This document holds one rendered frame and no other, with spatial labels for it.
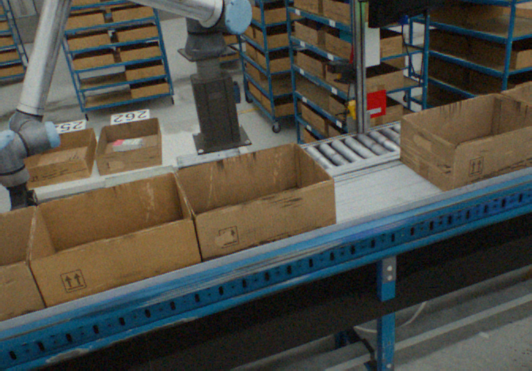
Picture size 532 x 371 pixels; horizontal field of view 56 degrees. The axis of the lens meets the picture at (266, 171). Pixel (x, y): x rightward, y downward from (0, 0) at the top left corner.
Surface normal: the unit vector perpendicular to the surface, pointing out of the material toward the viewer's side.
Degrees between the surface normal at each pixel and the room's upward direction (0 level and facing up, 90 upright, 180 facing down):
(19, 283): 90
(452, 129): 89
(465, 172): 91
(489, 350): 0
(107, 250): 90
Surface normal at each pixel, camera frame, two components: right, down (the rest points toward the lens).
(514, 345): -0.11, -0.89
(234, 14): 0.74, 0.32
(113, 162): 0.18, 0.44
